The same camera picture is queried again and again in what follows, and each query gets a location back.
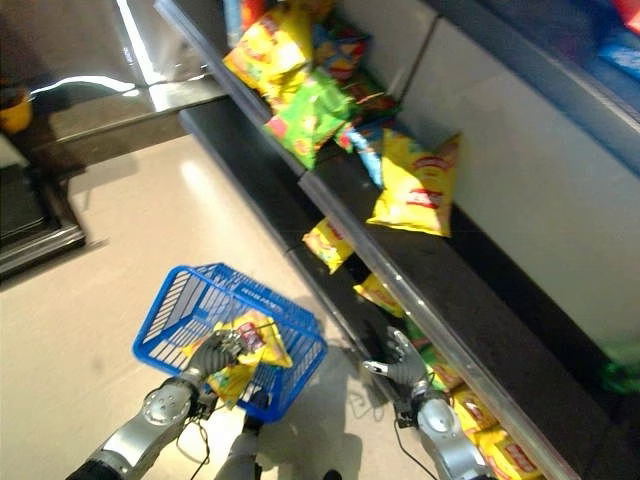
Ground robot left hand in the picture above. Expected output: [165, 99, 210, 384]
[184, 329, 247, 387]

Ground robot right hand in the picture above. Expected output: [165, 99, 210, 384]
[363, 327, 432, 397]

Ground blue plastic shopping basket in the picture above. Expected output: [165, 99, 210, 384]
[132, 263, 329, 424]

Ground yellow chip bag red logo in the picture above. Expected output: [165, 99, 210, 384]
[219, 309, 294, 370]

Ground yellow green snack bag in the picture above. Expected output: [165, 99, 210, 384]
[206, 362, 262, 409]

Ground dark store shelf unit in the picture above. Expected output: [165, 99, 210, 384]
[153, 0, 640, 480]

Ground robot silver leg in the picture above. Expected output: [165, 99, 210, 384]
[214, 422, 264, 480]

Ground large yellow chip bag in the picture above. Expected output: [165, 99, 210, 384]
[365, 128, 462, 238]

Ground bright green snack bag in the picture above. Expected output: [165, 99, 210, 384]
[599, 343, 640, 396]

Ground dark low cabinet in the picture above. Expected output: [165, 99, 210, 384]
[0, 162, 87, 281]

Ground green chip bag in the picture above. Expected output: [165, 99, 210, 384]
[264, 69, 357, 172]

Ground dark red snack bag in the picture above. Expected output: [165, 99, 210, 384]
[344, 79, 402, 122]

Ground crumpled yellow chip bag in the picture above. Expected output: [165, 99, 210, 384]
[222, 5, 315, 109]

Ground yellow round object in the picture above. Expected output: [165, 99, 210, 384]
[0, 92, 34, 136]

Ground blue yellow chip bag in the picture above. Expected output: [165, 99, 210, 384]
[312, 22, 372, 82]

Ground blue snack pack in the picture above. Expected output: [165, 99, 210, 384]
[596, 40, 640, 85]

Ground red snack pack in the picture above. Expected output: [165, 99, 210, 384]
[611, 0, 640, 32]

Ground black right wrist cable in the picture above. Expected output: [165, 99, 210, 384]
[392, 409, 439, 480]

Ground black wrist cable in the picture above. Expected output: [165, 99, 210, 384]
[174, 397, 217, 480]
[392, 409, 439, 480]

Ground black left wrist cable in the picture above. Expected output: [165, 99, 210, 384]
[174, 397, 217, 480]

